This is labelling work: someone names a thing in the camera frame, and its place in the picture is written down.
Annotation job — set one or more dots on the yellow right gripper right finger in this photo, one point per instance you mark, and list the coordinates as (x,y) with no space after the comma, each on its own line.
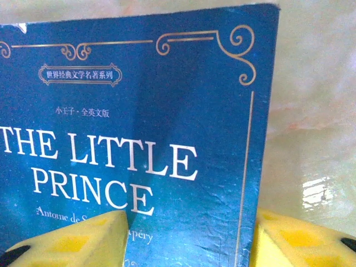
(303,242)

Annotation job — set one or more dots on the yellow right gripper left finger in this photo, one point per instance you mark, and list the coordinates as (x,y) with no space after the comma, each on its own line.
(72,242)

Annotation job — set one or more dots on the blue Little Prince book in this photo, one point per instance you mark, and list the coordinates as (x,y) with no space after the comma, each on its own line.
(144,139)

